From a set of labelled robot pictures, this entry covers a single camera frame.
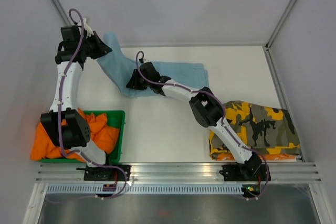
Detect green plastic bin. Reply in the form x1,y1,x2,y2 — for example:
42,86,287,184
30,110,125,163

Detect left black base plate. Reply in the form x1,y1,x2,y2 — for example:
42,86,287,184
76,164,131,182

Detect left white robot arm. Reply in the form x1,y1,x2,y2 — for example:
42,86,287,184
40,22,114,180

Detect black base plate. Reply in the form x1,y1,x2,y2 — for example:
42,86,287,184
219,164,271,182
76,164,131,182

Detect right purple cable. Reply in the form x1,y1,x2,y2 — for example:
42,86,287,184
135,50,271,201

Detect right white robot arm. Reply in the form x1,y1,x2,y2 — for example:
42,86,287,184
126,62,262,180

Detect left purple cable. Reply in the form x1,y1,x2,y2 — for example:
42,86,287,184
46,8,131,204

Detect orange patterned folded trousers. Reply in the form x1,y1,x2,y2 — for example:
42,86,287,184
212,153,296,162

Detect purple cable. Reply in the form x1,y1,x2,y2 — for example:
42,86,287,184
46,8,131,204
135,50,271,201

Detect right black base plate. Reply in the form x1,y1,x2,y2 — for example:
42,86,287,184
219,164,271,182

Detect light blue trousers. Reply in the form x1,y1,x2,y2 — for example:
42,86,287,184
97,32,209,98

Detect slotted white cable duct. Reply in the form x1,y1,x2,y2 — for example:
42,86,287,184
47,183,243,195

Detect camouflage folded trousers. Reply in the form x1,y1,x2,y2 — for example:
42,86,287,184
225,101,300,158

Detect aluminium mounting rail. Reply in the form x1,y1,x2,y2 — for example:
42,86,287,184
35,162,321,184

